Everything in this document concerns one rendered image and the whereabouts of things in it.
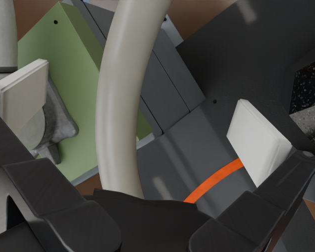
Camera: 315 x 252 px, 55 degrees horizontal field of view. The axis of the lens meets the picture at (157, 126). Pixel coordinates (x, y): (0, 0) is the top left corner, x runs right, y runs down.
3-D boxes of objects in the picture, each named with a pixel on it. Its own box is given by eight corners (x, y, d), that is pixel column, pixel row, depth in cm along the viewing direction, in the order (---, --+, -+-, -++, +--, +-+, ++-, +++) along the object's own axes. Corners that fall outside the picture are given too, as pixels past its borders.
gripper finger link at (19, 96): (0, 151, 14) (-17, 149, 14) (46, 103, 21) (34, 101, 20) (2, 90, 13) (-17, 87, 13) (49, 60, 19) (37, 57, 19)
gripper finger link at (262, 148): (279, 142, 14) (294, 144, 15) (238, 97, 21) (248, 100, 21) (258, 193, 16) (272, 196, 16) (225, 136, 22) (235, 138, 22)
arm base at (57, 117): (37, 176, 76) (19, 184, 71) (-3, 97, 76) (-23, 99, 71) (89, 148, 68) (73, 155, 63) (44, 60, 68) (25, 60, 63)
